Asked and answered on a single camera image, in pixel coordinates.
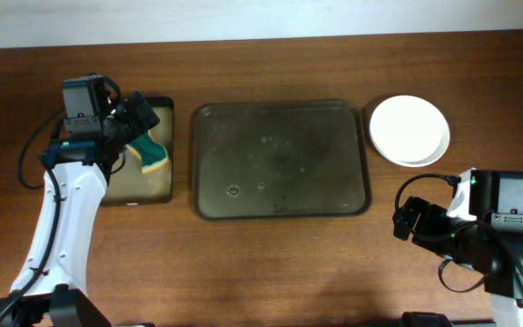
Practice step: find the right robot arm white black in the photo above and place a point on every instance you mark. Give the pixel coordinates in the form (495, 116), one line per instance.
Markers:
(481, 230)

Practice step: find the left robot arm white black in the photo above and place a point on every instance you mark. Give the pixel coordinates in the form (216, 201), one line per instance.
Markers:
(52, 281)

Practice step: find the large dark serving tray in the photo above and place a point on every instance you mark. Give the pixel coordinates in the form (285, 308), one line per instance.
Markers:
(279, 160)

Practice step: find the green yellow sponge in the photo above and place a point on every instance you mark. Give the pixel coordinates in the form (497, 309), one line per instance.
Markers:
(151, 154)

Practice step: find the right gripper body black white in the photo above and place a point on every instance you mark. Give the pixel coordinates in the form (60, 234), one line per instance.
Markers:
(433, 229)

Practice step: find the small black water tray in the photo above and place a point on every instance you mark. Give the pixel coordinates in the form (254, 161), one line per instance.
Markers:
(127, 185)

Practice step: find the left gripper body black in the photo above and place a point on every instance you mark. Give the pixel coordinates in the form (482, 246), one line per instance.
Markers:
(127, 123)

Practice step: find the cream white plate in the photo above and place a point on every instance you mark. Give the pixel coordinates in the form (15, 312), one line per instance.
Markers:
(406, 115)

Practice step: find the pale grey plate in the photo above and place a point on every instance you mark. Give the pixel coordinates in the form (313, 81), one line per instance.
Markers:
(414, 151)

